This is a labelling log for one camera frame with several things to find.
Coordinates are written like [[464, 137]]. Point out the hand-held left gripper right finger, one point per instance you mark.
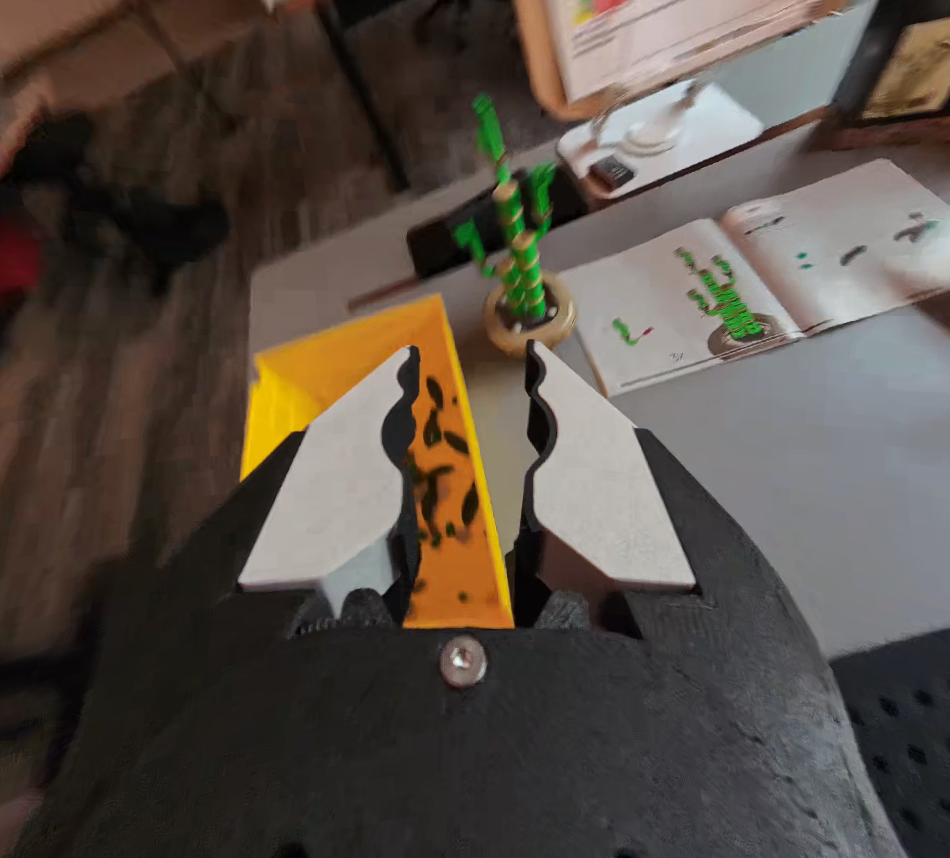
[[601, 502]]

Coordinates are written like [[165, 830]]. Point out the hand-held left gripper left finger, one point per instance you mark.
[[334, 494]]

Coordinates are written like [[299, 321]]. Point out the pile of dark lego leaves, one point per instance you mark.
[[433, 427]]

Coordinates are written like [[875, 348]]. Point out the yellow plastic tray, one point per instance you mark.
[[334, 353]]

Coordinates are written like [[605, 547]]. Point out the lego instruction booklet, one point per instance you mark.
[[839, 264]]

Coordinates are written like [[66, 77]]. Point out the green lego bamboo model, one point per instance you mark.
[[519, 257]]

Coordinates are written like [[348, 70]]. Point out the black flat device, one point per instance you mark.
[[438, 249]]

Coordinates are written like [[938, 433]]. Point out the small black box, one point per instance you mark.
[[614, 174]]

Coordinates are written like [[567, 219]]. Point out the black bag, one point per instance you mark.
[[133, 220]]

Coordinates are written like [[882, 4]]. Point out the white tray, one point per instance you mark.
[[712, 123]]

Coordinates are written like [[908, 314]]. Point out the red cloth item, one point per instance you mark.
[[15, 257]]

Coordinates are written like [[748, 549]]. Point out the computer monitor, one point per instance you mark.
[[705, 19]]

